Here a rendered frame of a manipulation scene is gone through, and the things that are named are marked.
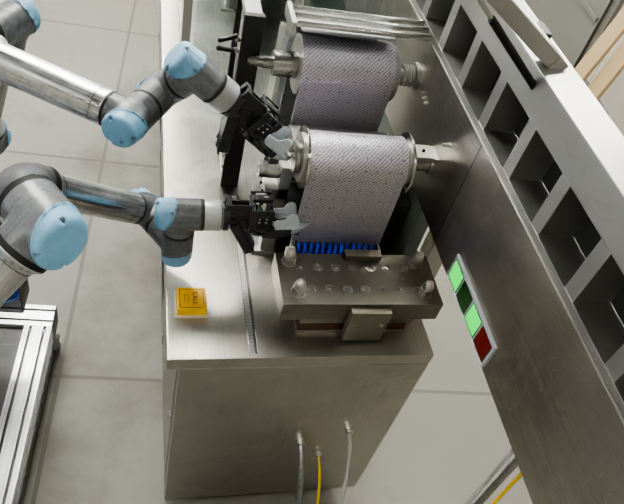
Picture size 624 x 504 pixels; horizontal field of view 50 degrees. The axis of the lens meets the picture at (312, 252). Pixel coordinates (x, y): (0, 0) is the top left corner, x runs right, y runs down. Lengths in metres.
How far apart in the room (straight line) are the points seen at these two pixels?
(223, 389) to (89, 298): 1.23
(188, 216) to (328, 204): 0.33
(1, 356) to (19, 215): 1.17
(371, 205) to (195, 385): 0.61
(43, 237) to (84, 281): 1.60
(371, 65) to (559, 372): 0.87
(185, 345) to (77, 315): 1.22
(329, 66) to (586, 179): 0.73
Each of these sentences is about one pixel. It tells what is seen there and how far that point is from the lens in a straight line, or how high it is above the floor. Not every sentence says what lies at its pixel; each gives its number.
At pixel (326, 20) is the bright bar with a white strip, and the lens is 1.68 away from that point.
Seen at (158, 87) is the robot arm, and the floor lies 1.41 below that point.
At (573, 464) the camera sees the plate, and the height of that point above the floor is 1.29.
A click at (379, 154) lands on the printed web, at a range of 1.55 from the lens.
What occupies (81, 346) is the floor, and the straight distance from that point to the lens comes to 2.68.
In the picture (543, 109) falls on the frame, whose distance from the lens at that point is 1.28.
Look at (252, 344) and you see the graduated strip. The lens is 1.60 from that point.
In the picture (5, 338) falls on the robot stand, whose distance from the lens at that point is 2.47.
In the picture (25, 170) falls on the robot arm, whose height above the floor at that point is 1.31.
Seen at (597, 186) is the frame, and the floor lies 1.62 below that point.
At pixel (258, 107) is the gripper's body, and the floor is 1.38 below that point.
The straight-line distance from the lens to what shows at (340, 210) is 1.61.
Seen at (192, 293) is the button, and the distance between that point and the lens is 1.65.
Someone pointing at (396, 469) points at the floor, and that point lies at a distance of 2.58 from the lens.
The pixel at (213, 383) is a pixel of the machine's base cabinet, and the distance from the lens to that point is 1.66.
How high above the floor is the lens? 2.21
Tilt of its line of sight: 46 degrees down
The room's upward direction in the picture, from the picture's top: 17 degrees clockwise
